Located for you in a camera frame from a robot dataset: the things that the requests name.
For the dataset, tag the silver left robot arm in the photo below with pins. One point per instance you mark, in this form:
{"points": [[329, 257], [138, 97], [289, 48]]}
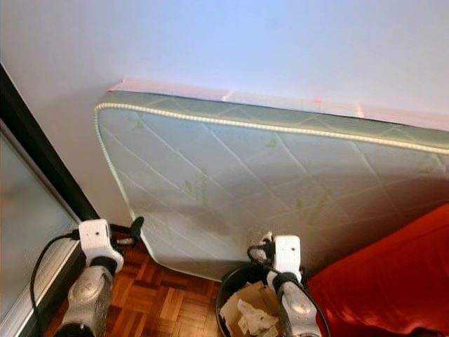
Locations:
{"points": [[88, 298]]}

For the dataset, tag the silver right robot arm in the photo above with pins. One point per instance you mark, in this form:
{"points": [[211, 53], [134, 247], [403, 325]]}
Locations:
{"points": [[296, 309]]}

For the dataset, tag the brown cardboard piece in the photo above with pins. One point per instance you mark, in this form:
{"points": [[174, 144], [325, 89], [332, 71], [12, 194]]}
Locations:
{"points": [[256, 295]]}

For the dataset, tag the black round waste bin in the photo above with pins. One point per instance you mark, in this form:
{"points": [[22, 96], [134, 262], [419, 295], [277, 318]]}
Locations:
{"points": [[223, 302]]}

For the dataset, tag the frosted glass sliding door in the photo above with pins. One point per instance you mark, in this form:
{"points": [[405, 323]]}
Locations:
{"points": [[28, 210]]}

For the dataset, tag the red sofa cushion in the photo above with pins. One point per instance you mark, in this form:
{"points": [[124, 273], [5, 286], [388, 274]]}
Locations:
{"points": [[393, 281]]}

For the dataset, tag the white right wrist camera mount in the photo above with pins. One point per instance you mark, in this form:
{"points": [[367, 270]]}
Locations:
{"points": [[287, 253]]}

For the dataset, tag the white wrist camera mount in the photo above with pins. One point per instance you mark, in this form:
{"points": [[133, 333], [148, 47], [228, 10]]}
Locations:
{"points": [[95, 237], [287, 253]]}

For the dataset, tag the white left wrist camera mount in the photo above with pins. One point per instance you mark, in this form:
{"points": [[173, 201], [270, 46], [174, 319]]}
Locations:
{"points": [[95, 237]]}

